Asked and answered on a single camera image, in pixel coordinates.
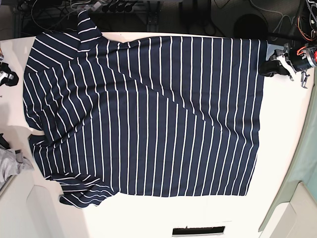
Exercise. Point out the grey cloth pile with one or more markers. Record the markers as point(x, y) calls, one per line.
point(12, 162)

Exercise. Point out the green fabric at right edge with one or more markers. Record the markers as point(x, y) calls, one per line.
point(303, 162)

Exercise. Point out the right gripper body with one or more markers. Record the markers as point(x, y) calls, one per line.
point(6, 75)

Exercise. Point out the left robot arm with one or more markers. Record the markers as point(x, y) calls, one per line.
point(304, 25)

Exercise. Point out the navy white striped t-shirt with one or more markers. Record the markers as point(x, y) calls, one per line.
point(160, 116)

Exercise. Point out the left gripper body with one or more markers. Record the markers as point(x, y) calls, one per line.
point(294, 62)

